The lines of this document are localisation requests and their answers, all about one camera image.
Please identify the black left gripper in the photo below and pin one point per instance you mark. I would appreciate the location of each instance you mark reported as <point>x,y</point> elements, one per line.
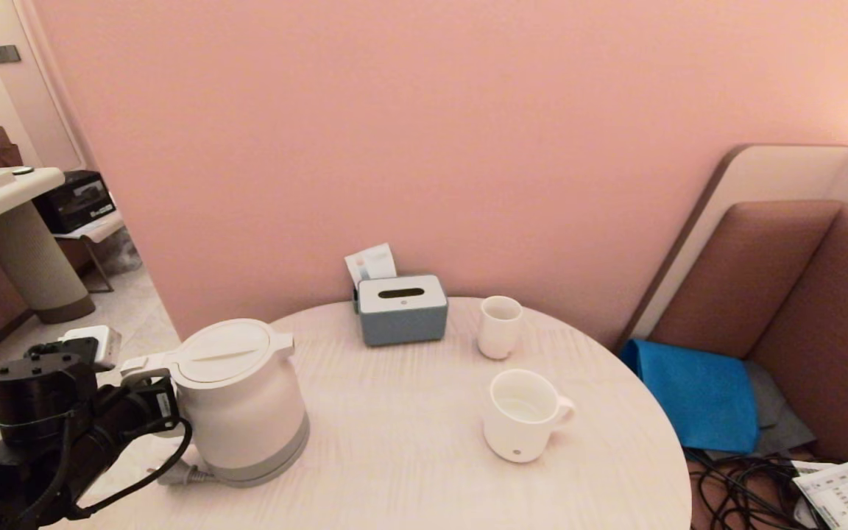
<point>41,397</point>

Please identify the white electric kettle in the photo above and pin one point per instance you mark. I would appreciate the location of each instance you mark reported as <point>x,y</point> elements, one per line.
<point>240,412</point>

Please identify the grey power plug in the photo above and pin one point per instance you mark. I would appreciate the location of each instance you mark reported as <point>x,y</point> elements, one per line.
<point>181,475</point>

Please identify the clear plastic bag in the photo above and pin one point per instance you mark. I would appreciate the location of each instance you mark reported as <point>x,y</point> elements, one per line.
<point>118,255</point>

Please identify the small white metal-legged stool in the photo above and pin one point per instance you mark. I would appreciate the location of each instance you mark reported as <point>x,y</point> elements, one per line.
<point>100,228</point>

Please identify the black box appliance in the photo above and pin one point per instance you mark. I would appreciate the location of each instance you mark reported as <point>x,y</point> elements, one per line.
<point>74,204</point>

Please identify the grey round kettle base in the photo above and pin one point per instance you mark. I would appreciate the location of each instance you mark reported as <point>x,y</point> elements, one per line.
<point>251,483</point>

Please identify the round black sink stopper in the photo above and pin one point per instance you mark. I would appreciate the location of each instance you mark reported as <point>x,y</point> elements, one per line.
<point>23,171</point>

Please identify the white paper sachets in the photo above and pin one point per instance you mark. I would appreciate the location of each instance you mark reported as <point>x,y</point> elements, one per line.
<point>371,262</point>

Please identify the grey tissue box white lid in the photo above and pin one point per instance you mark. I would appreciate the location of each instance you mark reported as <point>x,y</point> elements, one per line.
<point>402,320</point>

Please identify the white ribbed mug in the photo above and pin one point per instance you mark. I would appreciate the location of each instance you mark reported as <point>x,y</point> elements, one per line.
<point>516,434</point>

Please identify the blue folded cloth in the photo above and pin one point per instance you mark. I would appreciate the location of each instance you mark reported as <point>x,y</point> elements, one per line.
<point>696,397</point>

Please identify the grey folded cloth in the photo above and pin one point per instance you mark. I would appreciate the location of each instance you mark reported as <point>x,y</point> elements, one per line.
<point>774,422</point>

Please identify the beige rounded backrest panel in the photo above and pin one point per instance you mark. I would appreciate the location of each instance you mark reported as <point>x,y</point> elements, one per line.
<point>762,175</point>

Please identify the brown upholstered sofa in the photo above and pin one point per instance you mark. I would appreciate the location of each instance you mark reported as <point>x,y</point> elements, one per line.
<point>821,331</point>

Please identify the printed white paper sheet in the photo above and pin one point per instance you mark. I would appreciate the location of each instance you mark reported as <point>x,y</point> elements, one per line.
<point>843,500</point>

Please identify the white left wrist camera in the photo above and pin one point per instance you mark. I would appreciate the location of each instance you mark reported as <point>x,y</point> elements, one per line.
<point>104,346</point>

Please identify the beige sink pedestal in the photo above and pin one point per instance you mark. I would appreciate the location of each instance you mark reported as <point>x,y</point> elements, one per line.
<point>34,271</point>

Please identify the grey wall switch plate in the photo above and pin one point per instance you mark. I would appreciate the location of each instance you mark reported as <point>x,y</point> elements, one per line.
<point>6,53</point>

